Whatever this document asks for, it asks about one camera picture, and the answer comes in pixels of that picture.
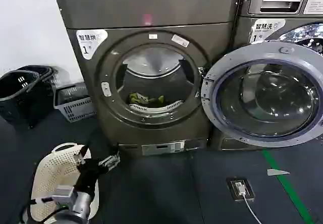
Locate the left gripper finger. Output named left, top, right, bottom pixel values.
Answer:
left=98, top=153, right=120, bottom=165
left=100, top=158, right=121, bottom=170

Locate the grey washer with chrome door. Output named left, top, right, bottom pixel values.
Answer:
left=208, top=16, right=323, bottom=152

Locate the grey slotted plastic basket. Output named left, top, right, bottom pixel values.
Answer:
left=53, top=82, right=98, bottom=123

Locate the white curved lint filter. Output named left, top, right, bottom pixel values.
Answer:
left=129, top=98, right=183, bottom=114

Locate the large black plastic basket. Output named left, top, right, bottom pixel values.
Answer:
left=0, top=70, right=55, bottom=129

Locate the white triangular paper scrap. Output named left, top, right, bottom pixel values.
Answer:
left=266, top=168, right=291, bottom=177

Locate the green crumpled garment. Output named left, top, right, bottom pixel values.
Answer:
left=129, top=92, right=166, bottom=106

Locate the green floor tape strip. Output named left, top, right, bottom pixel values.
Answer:
left=261, top=149, right=316, bottom=224

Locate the metal floor socket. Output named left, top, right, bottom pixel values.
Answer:
left=226, top=177, right=256, bottom=202

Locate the white perforated laundry basket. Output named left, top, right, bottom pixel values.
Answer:
left=30, top=142, right=100, bottom=221

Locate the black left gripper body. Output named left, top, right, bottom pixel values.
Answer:
left=75, top=157, right=103, bottom=193

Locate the round glass dryer door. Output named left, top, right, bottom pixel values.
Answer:
left=201, top=41, right=323, bottom=148

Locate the white numbered sticker label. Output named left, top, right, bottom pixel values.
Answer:
left=252, top=19, right=287, bottom=44
left=75, top=29, right=109, bottom=61

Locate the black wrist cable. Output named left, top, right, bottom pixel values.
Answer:
left=23, top=198, right=67, bottom=224

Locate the white plug and cable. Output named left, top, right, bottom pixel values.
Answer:
left=234, top=181, right=263, bottom=224

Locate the grey front-load dryer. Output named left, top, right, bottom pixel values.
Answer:
left=53, top=0, right=243, bottom=157

